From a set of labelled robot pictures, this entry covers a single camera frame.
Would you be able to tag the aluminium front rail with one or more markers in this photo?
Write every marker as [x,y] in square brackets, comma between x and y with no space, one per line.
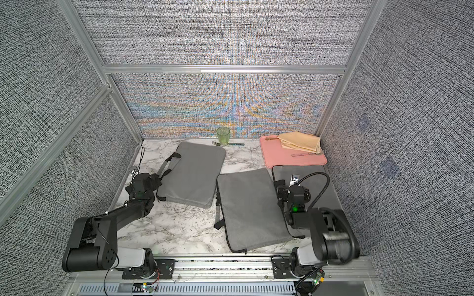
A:
[231,275]

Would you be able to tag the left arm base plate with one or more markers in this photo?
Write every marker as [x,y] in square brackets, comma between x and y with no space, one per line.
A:
[164,269]

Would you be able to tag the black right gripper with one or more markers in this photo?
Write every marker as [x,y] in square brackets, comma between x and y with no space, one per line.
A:
[282,192]

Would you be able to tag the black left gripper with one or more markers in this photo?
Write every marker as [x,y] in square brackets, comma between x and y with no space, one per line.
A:
[155,182]

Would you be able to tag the green plastic cup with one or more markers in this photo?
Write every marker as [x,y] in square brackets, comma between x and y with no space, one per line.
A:
[223,135]

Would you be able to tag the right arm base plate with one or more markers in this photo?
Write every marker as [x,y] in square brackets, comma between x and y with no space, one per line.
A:
[281,267]

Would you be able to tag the pink tray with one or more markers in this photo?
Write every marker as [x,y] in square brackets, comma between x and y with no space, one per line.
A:
[274,154]

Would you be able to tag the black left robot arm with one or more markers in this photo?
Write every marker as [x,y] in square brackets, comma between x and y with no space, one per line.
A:
[93,244]

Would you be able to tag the tan folded cloth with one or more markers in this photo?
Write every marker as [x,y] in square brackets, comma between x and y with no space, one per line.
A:
[301,141]

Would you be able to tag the grey laptop bag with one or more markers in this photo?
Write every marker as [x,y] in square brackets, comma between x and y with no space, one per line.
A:
[329,199]
[189,175]
[251,216]

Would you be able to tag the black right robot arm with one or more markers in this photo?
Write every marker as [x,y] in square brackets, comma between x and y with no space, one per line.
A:
[333,241]

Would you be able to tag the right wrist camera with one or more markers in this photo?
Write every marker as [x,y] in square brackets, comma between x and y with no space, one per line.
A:
[294,180]

